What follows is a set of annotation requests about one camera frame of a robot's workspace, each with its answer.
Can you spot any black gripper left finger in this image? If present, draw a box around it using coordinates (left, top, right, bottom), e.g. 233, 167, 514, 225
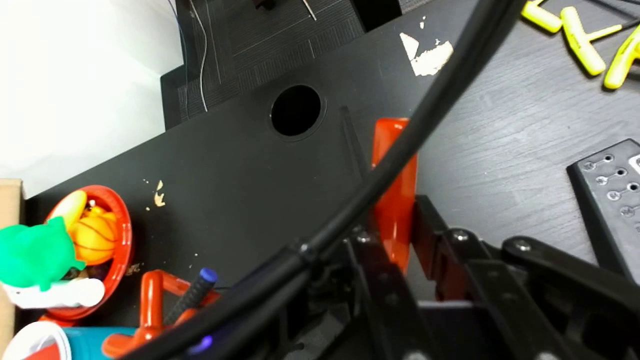
292, 227, 428, 360

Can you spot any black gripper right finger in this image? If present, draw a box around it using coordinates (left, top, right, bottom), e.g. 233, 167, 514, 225
410, 196, 640, 360

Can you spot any longest red T-handle wrench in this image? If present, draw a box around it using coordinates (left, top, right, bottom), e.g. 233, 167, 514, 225
338, 104, 421, 272

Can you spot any black wedge wrench holder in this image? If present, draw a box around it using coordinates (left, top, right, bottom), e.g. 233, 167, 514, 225
567, 135, 640, 285

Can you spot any torn paper scrap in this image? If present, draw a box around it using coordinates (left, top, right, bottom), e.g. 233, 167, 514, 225
399, 29, 456, 78

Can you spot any red plastic bowl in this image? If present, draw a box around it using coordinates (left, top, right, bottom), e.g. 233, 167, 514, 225
41, 184, 137, 326

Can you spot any orange toy ball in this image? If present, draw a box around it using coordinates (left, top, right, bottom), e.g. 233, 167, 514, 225
71, 205, 123, 268

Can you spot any yellow toy banana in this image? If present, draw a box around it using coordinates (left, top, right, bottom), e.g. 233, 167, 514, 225
49, 188, 90, 227

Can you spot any green and white toy vegetable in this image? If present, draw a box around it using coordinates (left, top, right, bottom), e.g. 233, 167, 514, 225
0, 215, 109, 312

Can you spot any brown cardboard sheet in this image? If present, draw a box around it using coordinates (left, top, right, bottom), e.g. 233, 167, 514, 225
0, 177, 26, 360

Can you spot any red T-handle hex wrench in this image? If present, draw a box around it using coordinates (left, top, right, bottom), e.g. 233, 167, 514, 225
139, 268, 167, 345
101, 328, 159, 360
163, 272, 203, 300

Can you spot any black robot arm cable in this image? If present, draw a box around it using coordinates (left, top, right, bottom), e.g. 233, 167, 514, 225
126, 0, 530, 360

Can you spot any thin white cable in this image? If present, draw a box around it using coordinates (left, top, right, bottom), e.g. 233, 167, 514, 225
188, 0, 212, 116

